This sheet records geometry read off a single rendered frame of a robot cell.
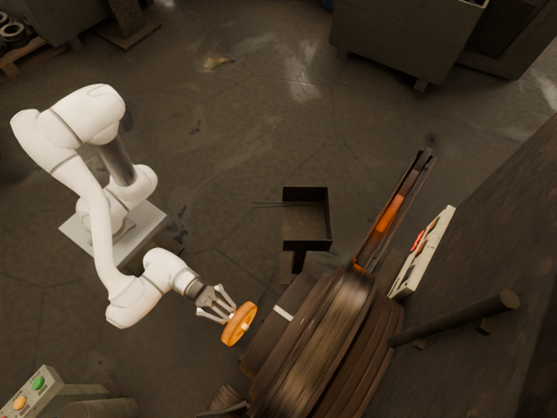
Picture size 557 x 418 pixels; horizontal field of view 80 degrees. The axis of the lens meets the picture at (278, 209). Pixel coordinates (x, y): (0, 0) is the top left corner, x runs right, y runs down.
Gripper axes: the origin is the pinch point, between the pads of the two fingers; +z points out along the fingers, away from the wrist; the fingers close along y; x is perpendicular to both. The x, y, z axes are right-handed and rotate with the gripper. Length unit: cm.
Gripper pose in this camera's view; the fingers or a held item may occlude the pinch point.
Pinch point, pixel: (239, 322)
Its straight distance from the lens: 115.4
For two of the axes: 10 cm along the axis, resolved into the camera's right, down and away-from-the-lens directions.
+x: -0.2, -5.0, -8.7
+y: -5.7, 7.2, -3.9
